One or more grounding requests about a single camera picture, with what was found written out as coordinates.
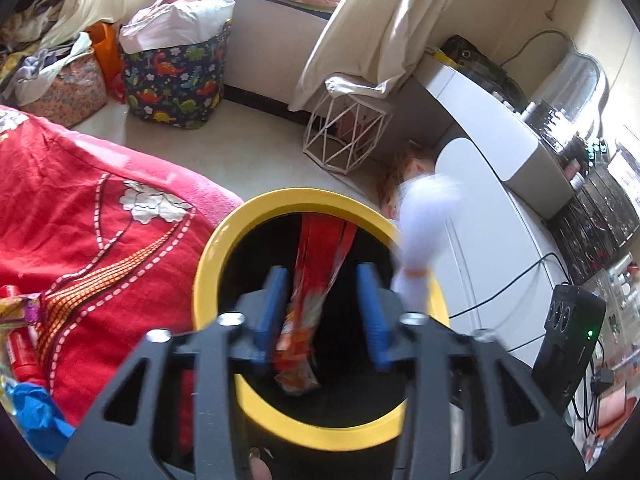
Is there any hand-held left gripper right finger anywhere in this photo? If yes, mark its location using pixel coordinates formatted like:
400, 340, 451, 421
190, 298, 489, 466
355, 262, 588, 480

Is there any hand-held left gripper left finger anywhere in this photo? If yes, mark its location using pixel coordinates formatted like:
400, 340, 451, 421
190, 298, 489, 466
55, 265, 291, 480

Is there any yellow rimmed black trash bin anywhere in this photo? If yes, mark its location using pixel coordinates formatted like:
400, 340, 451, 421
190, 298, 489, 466
192, 187, 451, 480

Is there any red plastic bag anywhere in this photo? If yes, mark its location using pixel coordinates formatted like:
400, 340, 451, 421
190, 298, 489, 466
272, 212, 358, 396

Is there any white printed plastic bag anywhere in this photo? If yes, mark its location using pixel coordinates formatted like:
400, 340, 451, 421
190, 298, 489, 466
392, 172, 463, 306

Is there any person's left hand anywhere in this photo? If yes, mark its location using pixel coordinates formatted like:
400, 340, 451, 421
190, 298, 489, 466
247, 447, 273, 480

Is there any orange haired doll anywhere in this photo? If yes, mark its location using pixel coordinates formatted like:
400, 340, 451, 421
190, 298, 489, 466
377, 150, 436, 218

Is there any white vanity desk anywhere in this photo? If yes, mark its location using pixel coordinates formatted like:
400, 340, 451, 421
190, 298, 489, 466
417, 55, 576, 221

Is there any red floral blanket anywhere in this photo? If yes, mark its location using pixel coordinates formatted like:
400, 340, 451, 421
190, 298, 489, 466
0, 105, 243, 461

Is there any black cosmetics organizer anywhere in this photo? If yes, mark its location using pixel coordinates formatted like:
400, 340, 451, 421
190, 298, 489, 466
547, 135, 640, 286

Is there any black charger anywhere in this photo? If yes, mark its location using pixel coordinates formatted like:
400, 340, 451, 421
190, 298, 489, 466
590, 367, 615, 395

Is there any dinosaur print basket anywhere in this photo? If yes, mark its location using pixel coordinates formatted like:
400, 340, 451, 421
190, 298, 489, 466
121, 20, 233, 130

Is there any red tube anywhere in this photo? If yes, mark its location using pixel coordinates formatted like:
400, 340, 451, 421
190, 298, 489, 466
7, 332, 40, 381

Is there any blue glove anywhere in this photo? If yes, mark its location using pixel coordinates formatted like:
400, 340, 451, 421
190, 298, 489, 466
7, 382, 76, 461

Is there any dark green bag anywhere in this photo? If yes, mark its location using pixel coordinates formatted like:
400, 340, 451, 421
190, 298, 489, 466
440, 35, 528, 106

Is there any floral fabric bag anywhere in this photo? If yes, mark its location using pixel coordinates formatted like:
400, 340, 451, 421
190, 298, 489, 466
15, 52, 108, 128

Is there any arched mirror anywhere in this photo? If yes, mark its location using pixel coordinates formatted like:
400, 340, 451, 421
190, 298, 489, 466
532, 50, 608, 131

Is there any orange bag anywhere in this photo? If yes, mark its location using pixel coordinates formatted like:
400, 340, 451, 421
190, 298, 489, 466
87, 22, 126, 103

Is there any black cable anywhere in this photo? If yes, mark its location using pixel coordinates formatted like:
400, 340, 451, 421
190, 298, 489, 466
447, 252, 572, 318

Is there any white wire stool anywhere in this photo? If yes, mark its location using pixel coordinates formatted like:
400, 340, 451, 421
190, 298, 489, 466
302, 76, 393, 176

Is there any wall cable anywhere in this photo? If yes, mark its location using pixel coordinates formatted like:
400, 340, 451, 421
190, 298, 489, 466
500, 27, 573, 68

